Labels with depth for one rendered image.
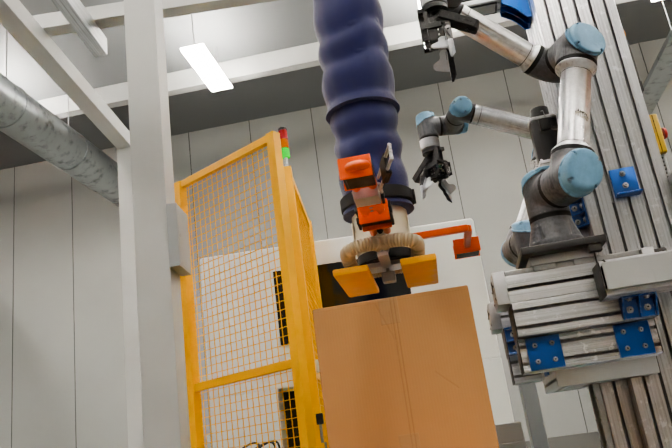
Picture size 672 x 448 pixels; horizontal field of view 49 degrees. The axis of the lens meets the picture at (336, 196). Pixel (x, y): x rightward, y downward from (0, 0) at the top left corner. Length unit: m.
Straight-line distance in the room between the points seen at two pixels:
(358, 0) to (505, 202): 9.63
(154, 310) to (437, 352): 1.80
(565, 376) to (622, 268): 0.37
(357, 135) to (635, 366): 1.02
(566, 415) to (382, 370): 9.66
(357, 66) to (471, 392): 1.05
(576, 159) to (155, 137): 2.21
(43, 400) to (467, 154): 7.92
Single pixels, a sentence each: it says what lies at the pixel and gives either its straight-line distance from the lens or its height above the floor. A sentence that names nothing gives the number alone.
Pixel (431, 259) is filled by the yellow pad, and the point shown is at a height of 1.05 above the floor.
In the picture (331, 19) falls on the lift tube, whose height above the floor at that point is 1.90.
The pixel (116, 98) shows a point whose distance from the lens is 11.55.
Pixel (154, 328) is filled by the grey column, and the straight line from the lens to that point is 3.39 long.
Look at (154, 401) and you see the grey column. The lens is 3.36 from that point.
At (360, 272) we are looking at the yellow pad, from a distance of 2.06.
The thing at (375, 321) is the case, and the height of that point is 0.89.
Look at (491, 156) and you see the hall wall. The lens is 12.17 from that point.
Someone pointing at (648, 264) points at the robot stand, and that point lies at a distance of 1.99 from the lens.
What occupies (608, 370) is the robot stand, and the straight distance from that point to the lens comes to 2.19.
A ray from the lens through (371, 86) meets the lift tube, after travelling 2.32.
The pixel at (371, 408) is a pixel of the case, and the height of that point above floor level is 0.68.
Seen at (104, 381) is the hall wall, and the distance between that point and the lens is 12.78.
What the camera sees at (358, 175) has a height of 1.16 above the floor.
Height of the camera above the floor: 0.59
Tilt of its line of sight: 19 degrees up
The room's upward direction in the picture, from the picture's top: 8 degrees counter-clockwise
